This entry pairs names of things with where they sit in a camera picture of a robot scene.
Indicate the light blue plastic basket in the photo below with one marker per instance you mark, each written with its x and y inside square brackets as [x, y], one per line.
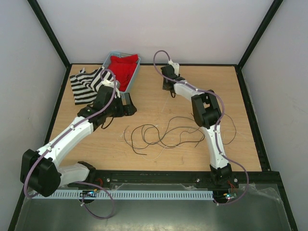
[120, 54]

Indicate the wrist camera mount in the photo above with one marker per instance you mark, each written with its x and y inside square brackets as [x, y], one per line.
[111, 84]
[176, 66]

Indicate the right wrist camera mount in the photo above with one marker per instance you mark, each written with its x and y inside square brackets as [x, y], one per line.
[176, 66]

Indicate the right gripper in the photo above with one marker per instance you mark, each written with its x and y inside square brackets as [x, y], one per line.
[164, 87]

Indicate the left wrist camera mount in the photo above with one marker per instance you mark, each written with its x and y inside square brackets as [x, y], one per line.
[111, 84]

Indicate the black white striped cloth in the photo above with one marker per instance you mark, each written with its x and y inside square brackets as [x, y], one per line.
[85, 85]

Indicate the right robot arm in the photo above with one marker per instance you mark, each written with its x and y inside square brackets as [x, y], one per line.
[207, 115]

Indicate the red cloth in basket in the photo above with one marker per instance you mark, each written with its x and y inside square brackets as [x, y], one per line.
[123, 68]

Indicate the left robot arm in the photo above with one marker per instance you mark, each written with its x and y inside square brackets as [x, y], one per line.
[40, 169]

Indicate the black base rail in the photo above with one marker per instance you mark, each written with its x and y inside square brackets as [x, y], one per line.
[199, 179]

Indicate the light blue cable duct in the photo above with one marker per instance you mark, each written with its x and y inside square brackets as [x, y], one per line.
[132, 195]

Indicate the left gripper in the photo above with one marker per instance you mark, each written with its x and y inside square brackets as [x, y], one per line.
[126, 109]

